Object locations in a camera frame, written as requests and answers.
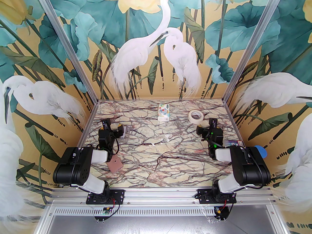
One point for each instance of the clear acrylic card stand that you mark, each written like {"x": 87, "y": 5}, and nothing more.
{"x": 126, "y": 133}

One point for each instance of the pink leather card holder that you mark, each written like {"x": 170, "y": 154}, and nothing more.
{"x": 115, "y": 164}

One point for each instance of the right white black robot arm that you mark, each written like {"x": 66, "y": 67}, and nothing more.
{"x": 248, "y": 167}

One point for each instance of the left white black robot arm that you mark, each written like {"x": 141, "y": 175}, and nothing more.
{"x": 73, "y": 166}

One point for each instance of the cream masking tape roll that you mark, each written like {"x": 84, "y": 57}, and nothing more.
{"x": 196, "y": 122}

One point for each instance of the colourful marker pen pack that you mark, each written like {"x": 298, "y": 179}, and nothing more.
{"x": 234, "y": 143}

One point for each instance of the white patterned tissue pack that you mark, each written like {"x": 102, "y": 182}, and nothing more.
{"x": 163, "y": 112}

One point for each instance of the clear jar with blue lid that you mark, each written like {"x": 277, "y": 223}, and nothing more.
{"x": 260, "y": 151}

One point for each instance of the small green circuit board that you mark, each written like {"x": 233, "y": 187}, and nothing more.
{"x": 106, "y": 211}

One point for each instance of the perforated metal strip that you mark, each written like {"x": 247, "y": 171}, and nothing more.
{"x": 158, "y": 211}

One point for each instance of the grey metal sheet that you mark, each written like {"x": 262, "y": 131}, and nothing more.
{"x": 158, "y": 225}

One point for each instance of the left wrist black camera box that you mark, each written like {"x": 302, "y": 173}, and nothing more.
{"x": 106, "y": 124}

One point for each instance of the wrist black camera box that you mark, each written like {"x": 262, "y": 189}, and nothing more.
{"x": 213, "y": 123}
{"x": 106, "y": 124}

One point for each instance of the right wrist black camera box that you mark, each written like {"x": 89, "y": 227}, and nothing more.
{"x": 213, "y": 123}

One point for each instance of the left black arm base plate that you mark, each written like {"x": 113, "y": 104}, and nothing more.
{"x": 117, "y": 195}

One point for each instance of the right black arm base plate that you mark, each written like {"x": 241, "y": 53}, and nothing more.
{"x": 203, "y": 196}

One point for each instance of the black bracket with yellow connector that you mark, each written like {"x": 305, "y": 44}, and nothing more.
{"x": 219, "y": 212}

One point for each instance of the aluminium frame rail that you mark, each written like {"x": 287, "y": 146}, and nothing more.
{"x": 158, "y": 195}

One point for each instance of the aluminium frame post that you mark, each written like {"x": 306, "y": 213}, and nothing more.
{"x": 251, "y": 43}
{"x": 68, "y": 43}

